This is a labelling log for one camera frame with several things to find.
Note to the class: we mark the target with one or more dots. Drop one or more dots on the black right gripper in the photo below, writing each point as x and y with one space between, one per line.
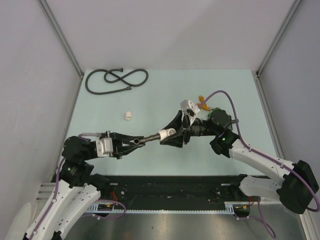
177 140

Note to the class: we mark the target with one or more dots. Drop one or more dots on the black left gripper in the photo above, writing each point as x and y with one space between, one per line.
119 149

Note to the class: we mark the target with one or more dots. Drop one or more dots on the brushed steel water faucet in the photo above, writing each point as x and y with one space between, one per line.
143 140

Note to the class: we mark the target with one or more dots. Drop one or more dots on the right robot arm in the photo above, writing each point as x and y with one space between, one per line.
293 184

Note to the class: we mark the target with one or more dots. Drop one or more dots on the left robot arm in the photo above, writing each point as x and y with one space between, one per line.
76 188

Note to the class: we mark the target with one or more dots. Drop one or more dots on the white plastic pipe coupling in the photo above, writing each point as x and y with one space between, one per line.
128 115

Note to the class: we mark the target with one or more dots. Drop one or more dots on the orange faucet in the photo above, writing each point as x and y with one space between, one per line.
202 105

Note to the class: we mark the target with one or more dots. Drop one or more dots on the green faucet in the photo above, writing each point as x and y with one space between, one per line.
214 112

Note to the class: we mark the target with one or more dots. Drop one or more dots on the dark metal L-shaped faucet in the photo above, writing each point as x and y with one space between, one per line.
235 122

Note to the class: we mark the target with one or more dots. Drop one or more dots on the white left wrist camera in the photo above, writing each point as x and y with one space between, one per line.
104 147

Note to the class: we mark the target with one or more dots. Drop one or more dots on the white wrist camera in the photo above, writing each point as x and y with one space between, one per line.
190 110
104 147

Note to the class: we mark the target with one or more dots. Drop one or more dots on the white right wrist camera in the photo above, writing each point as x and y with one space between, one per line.
190 110

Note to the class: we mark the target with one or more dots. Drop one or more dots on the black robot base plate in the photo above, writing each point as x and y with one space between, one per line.
175 192

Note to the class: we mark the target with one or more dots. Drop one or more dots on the slotted grey cable duct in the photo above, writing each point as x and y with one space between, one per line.
102 208

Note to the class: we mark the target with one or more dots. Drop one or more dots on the left aluminium frame post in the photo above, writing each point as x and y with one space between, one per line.
46 9

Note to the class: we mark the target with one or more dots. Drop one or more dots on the aluminium frame post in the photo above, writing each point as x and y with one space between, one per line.
46 9
294 8

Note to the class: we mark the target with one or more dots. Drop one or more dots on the right aluminium frame post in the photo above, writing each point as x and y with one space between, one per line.
294 8

